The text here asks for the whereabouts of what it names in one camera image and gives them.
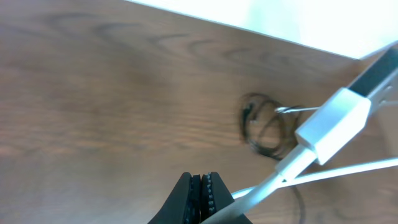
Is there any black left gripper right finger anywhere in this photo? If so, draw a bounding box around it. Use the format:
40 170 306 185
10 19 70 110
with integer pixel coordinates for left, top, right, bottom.
200 172 234 223

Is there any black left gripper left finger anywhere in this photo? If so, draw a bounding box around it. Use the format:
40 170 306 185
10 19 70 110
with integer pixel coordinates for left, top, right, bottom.
148 172 201 224

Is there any white USB cable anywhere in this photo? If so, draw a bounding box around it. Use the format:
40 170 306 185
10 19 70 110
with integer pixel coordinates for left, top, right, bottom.
200 45 398 224

